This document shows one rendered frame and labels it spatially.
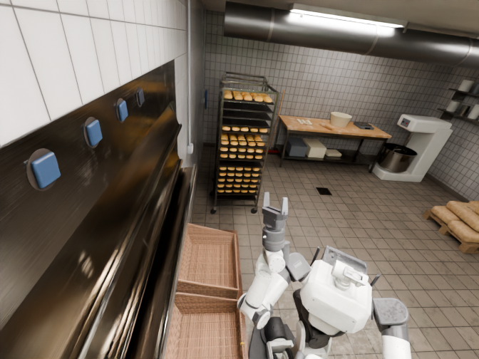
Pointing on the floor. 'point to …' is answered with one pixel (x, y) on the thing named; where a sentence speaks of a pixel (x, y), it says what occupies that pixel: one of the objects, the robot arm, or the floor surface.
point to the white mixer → (413, 149)
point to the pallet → (452, 234)
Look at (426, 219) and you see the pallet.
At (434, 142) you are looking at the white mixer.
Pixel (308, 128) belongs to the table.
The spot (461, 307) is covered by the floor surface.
